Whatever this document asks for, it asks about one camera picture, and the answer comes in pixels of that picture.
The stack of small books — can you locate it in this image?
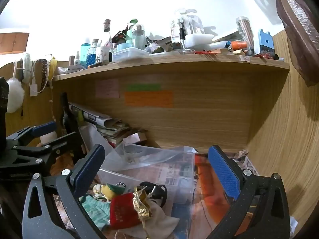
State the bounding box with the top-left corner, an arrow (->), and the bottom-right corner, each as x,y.
100,124 -> 148,148

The small pale cardboard box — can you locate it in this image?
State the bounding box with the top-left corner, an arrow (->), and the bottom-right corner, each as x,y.
123,132 -> 148,145

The clear bottle with silver cap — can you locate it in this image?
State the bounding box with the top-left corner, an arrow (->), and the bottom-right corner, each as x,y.
131,24 -> 146,49

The pink sticky note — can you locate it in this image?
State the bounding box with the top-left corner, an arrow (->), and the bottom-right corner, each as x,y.
96,79 -> 120,98

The mint green knit cloth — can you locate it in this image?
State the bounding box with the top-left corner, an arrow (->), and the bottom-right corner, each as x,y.
80,195 -> 113,230

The long white paper box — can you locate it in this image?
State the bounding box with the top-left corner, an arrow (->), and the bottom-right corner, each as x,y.
66,64 -> 87,74

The newspaper print desk mat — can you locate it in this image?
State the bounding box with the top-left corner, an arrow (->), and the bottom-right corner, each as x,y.
50,149 -> 299,239

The brown chain headband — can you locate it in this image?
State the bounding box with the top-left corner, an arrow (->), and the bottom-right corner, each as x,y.
37,59 -> 49,93

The red cloth pouch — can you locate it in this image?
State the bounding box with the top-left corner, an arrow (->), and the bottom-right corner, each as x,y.
110,192 -> 140,230

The clear jar of brown sticks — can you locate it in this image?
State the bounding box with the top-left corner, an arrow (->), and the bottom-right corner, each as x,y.
235,16 -> 255,50

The yellow headband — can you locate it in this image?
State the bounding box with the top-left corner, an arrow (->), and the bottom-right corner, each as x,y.
48,58 -> 58,80

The blue plastic ice pack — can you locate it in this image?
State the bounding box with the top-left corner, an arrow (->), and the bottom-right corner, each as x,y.
256,29 -> 275,55

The pink curtain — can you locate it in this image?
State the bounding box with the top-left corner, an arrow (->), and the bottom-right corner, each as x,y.
237,0 -> 319,87

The light blue round tin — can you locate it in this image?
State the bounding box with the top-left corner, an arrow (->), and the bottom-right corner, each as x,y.
116,42 -> 132,52

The white fluffy headband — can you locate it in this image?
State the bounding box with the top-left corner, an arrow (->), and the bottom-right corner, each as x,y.
21,53 -> 33,84

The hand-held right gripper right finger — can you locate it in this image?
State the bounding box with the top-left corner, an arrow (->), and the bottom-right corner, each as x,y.
204,144 -> 291,239

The beige cloth pouch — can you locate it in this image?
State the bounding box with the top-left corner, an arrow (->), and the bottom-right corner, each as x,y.
142,199 -> 180,239

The white plastic box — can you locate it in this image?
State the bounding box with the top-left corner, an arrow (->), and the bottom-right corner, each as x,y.
185,33 -> 215,49

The amber fountain pen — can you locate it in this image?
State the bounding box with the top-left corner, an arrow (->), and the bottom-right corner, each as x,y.
88,61 -> 110,68

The mint green pump bottle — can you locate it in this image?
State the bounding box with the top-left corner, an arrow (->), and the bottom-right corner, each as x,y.
126,18 -> 138,45

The pile of rolled newspapers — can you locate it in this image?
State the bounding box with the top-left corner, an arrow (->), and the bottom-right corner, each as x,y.
68,102 -> 130,140

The dark wine bottle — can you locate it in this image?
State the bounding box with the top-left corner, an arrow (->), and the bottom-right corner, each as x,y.
60,92 -> 83,141

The clear lidded plastic container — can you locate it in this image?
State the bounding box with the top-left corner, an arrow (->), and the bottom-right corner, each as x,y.
111,47 -> 150,63

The orange white marker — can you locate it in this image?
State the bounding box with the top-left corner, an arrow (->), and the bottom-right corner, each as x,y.
225,40 -> 249,52

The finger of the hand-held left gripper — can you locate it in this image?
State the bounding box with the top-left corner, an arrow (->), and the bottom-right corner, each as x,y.
6,121 -> 57,146
12,131 -> 86,167

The colourful wrapper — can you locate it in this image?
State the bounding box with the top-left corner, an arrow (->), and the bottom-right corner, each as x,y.
95,183 -> 125,202

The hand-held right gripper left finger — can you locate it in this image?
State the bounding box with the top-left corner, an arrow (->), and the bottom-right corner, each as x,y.
22,144 -> 106,239

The orange sticky note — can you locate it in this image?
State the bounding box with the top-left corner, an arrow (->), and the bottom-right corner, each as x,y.
124,91 -> 174,108

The cream squeeze tube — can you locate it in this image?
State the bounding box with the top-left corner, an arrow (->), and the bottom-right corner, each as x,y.
156,36 -> 172,53

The wooden shelf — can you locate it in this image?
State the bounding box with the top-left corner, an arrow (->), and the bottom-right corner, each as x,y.
52,53 -> 291,82

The white fluffy pompom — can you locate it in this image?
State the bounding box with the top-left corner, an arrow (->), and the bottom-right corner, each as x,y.
6,78 -> 26,114

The blue mouthwash bottle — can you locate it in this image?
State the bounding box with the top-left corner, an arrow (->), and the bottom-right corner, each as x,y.
81,37 -> 91,68

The gold ribbon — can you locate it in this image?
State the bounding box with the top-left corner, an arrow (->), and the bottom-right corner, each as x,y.
133,187 -> 153,220

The clear plastic box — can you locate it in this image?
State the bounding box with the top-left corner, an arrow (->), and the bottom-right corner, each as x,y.
97,143 -> 196,239

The glass bottle with blue beads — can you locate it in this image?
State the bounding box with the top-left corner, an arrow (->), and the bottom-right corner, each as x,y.
86,39 -> 100,68

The tall clear bottle white label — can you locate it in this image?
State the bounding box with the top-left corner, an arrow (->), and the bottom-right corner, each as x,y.
96,19 -> 113,63

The toothbrush package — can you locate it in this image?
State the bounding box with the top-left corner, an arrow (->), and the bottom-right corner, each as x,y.
170,9 -> 205,43

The white earphone cable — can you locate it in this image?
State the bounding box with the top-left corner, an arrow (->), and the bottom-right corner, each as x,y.
14,59 -> 55,130

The beige wooden figure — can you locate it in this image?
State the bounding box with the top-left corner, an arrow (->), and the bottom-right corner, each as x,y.
37,132 -> 58,148

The green sticky note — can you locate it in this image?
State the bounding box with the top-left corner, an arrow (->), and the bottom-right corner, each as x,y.
126,84 -> 161,91

